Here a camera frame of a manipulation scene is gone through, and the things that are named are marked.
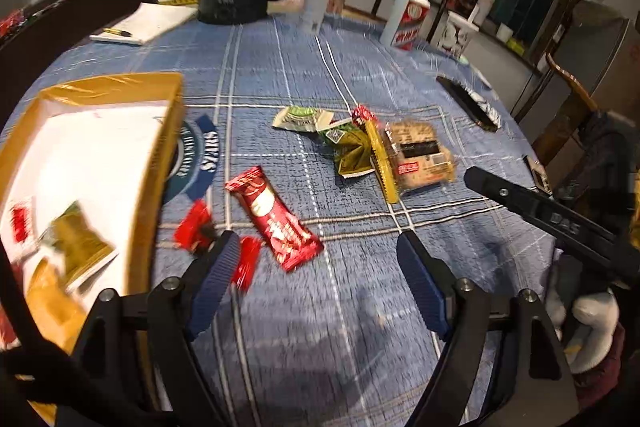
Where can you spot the white patterned paper cup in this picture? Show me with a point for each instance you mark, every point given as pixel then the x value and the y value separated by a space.
pixel 458 32

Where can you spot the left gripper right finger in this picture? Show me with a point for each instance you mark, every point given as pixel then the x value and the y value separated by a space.
pixel 430 281

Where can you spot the dark wooden sideboard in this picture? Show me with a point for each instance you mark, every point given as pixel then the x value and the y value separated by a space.
pixel 27 53

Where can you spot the small red candy packet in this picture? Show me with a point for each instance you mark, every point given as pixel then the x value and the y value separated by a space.
pixel 196 232

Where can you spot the olive green snack packet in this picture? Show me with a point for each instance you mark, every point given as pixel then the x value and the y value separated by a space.
pixel 351 147

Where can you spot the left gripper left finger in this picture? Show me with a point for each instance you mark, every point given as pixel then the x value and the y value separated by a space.
pixel 208 279

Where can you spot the small red candy wrapper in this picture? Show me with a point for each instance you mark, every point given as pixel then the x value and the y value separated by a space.
pixel 243 276

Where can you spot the gold cardboard box tray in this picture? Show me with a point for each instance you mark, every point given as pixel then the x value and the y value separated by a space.
pixel 82 180

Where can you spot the olive snack packet in box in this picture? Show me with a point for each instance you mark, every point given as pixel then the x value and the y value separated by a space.
pixel 84 251

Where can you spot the wooden chair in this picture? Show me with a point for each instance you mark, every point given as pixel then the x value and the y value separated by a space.
pixel 576 108

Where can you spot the small pale green packet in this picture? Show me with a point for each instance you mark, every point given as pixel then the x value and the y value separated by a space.
pixel 302 119

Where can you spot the white gloved right hand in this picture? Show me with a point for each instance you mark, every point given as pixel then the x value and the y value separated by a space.
pixel 585 323

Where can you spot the clear bread pack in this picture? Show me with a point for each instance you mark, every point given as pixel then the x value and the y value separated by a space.
pixel 406 154

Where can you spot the white red sachet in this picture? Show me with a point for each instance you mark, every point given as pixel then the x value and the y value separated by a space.
pixel 22 229

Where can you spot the white notebook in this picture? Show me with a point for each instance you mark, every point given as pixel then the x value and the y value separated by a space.
pixel 149 22

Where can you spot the long red snack bar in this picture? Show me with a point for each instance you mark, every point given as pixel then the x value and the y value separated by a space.
pixel 291 243

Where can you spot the blue plaid tablecloth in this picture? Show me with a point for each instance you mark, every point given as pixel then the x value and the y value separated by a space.
pixel 339 341

